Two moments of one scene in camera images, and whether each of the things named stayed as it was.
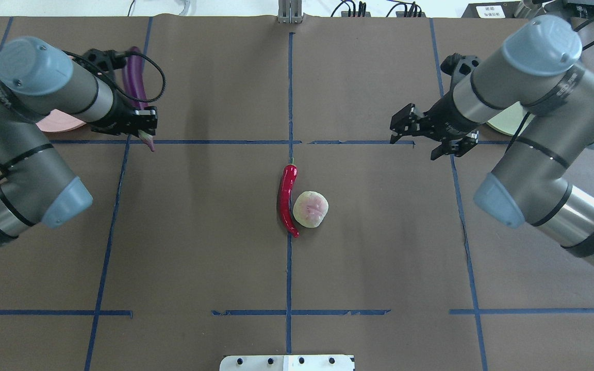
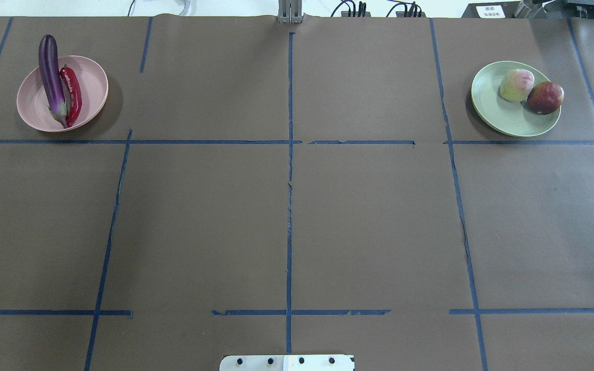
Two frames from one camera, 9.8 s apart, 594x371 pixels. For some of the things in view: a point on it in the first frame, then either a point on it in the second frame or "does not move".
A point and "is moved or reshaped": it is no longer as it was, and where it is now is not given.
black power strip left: x=345 y=14 does not move
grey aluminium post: x=290 y=11 does not move
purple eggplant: x=134 y=81 is moved or reshaped
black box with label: x=496 y=10 does not move
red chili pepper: x=285 y=196 is moved or reshaped
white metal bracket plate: x=287 y=363 does not move
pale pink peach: x=310 y=208 is moved or reshaped
